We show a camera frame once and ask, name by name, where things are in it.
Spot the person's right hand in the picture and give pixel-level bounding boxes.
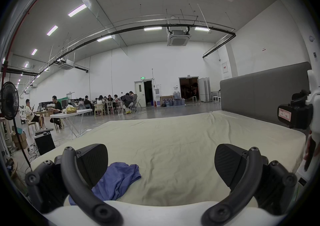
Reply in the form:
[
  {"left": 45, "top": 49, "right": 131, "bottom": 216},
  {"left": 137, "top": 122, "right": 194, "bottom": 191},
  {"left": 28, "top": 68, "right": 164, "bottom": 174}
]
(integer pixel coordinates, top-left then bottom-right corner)
[{"left": 303, "top": 131, "right": 320, "bottom": 172}]

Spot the black standing fan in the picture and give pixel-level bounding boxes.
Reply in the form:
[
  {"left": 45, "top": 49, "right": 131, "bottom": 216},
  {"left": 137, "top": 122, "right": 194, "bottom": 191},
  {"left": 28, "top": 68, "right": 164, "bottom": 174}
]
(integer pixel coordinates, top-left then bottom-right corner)
[{"left": 0, "top": 81, "right": 32, "bottom": 171}]

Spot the brown carton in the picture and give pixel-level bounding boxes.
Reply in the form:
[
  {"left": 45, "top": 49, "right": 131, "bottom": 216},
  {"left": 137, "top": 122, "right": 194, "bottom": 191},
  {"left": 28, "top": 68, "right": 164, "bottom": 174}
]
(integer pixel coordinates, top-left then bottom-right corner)
[{"left": 11, "top": 132, "right": 28, "bottom": 150}]

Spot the grey padded headboard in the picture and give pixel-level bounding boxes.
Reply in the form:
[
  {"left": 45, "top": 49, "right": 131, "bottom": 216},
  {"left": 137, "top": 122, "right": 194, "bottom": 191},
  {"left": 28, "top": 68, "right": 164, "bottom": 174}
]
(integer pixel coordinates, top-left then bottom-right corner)
[{"left": 220, "top": 61, "right": 312, "bottom": 133}]

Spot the wooden desk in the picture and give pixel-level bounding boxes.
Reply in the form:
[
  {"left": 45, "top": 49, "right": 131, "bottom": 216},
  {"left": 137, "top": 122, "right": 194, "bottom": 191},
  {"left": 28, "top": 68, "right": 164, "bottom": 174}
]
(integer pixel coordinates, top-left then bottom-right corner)
[{"left": 33, "top": 109, "right": 55, "bottom": 128}]

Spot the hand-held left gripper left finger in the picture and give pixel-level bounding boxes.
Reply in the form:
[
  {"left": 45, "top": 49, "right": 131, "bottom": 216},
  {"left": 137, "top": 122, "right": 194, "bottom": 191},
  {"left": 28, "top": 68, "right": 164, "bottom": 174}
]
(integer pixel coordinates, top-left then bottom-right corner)
[{"left": 25, "top": 143, "right": 123, "bottom": 226}]

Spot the white folding table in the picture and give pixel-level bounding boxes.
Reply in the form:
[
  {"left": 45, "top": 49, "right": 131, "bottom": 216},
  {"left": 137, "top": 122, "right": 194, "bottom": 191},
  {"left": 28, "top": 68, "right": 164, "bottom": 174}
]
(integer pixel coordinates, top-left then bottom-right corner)
[{"left": 49, "top": 104, "right": 93, "bottom": 140}]

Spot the stack of water bottles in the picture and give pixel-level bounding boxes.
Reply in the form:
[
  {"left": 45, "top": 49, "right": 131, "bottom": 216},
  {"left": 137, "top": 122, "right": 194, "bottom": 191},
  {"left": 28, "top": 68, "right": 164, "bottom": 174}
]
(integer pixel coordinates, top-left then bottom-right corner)
[{"left": 160, "top": 91, "right": 186, "bottom": 107}]

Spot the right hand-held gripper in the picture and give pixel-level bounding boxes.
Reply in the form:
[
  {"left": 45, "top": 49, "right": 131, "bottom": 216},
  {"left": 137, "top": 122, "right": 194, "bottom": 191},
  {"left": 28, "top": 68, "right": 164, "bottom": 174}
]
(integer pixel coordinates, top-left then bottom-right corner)
[{"left": 277, "top": 69, "right": 320, "bottom": 143}]

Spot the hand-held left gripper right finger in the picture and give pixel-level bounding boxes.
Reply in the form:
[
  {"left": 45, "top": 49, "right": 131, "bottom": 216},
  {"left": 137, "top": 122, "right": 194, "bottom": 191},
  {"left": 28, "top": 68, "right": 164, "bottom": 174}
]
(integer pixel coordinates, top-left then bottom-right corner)
[{"left": 201, "top": 144, "right": 298, "bottom": 226}]

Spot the black box-shaped device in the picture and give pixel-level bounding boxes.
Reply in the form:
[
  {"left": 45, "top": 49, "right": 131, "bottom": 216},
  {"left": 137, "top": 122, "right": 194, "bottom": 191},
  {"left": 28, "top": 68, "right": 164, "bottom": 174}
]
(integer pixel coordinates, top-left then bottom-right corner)
[{"left": 33, "top": 128, "right": 56, "bottom": 156}]

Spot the group of people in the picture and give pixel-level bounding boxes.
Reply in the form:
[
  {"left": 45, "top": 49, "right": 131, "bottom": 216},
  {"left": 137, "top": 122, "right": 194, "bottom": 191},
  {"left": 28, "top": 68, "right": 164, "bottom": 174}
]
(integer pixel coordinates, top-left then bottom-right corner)
[{"left": 76, "top": 91, "right": 138, "bottom": 115}]

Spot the bed with beige sheet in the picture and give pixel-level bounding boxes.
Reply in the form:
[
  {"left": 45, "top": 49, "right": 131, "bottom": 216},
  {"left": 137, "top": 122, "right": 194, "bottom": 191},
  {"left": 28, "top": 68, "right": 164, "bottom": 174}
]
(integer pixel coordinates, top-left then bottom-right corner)
[{"left": 30, "top": 110, "right": 307, "bottom": 207}]

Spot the blue garment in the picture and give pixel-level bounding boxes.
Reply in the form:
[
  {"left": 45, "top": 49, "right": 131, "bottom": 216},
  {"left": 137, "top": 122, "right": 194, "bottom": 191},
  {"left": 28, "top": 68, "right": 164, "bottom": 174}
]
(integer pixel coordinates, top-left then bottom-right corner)
[{"left": 68, "top": 162, "right": 142, "bottom": 206}]

